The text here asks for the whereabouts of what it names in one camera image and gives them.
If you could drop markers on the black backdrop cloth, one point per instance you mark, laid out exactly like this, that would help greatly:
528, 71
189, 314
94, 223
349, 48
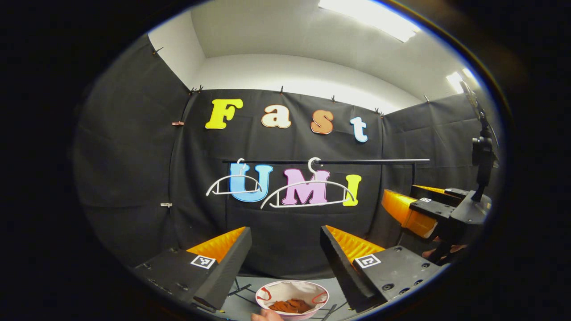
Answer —
134, 178

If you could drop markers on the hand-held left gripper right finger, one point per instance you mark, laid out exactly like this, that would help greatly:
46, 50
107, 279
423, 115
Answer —
345, 272

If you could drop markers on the large ceiling light panel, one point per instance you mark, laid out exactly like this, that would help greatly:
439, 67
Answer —
370, 18

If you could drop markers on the white laundry hamper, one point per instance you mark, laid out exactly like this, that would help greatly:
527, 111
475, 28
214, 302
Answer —
290, 290

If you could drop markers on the small ceiling light panel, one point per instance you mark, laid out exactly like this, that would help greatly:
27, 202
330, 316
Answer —
457, 81

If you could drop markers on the white clothes hanger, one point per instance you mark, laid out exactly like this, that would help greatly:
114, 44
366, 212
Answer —
234, 192
308, 204

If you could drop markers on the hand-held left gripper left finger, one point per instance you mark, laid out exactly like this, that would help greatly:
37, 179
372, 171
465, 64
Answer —
229, 267

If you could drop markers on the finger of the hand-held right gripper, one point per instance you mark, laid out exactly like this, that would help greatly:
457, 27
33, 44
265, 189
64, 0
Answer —
406, 209
439, 195

